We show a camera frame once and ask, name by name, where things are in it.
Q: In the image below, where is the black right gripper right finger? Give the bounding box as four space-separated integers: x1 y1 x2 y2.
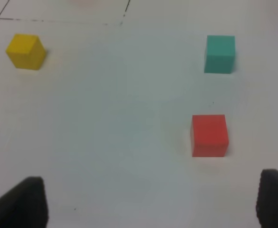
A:
256 169 278 228

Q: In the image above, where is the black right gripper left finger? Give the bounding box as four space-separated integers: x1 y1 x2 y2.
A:
0 177 49 228

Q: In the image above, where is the red cube block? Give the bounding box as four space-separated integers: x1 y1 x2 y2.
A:
190 114 229 157

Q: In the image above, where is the yellow cube block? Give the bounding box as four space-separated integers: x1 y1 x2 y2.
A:
6 34 47 70

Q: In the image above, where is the green cube block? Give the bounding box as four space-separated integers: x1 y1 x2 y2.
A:
204 35 236 74

